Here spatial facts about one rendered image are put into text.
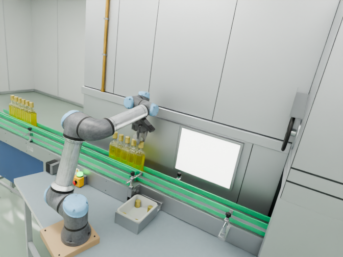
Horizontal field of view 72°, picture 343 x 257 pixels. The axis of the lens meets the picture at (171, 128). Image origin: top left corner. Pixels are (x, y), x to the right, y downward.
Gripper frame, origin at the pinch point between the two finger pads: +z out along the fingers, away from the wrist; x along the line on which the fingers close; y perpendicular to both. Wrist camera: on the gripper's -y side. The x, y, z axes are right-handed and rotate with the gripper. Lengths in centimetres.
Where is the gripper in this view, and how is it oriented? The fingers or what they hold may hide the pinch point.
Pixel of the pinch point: (141, 142)
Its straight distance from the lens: 166.0
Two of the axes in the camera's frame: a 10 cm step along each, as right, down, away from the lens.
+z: -1.4, 9.4, 3.2
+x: -5.5, 1.9, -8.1
